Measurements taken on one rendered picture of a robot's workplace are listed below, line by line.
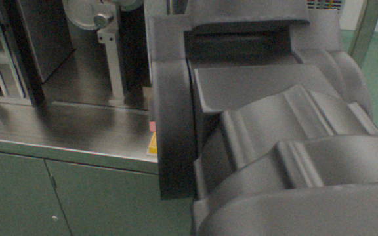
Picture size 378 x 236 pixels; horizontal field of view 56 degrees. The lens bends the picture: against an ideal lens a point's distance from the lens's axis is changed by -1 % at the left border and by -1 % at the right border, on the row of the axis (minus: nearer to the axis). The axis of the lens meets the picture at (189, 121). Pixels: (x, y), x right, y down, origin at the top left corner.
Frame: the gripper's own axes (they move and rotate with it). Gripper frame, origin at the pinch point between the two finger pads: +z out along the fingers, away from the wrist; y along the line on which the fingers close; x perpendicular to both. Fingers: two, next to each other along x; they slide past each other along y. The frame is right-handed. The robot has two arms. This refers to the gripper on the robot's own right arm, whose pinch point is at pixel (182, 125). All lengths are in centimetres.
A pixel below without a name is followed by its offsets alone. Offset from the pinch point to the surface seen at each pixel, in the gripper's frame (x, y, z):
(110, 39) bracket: -29.8, 17.0, 8.2
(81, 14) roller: -40.0, 25.5, 10.1
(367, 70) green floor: -110, -174, 183
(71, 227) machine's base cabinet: 14, 39, 58
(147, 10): -37.8, 6.4, 6.9
